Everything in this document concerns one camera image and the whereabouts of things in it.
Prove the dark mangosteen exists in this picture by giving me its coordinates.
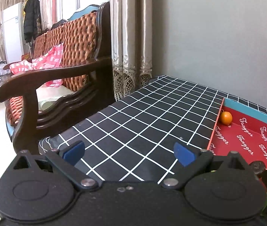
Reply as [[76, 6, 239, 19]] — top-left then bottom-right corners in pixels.
[[250, 161, 266, 178]]

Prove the smooth yellow orange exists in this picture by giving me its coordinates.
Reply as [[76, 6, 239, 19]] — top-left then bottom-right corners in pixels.
[[219, 111, 233, 126]]

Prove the wooden sofa with rattan back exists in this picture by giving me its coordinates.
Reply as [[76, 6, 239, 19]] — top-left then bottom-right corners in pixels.
[[0, 2, 115, 155]]

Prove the colourful cardboard box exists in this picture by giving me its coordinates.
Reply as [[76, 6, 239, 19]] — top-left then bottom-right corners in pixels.
[[207, 98, 267, 168]]

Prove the pink checked cloth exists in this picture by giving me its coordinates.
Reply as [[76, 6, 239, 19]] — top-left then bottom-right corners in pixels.
[[9, 43, 63, 75]]

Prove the black coat on rack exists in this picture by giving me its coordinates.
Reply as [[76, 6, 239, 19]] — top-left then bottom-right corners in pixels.
[[24, 0, 41, 43]]

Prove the white refrigerator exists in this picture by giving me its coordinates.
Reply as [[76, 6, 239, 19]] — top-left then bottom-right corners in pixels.
[[2, 3, 25, 63]]

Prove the beige curtain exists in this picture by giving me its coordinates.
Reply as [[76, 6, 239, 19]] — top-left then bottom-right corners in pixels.
[[109, 0, 152, 100]]

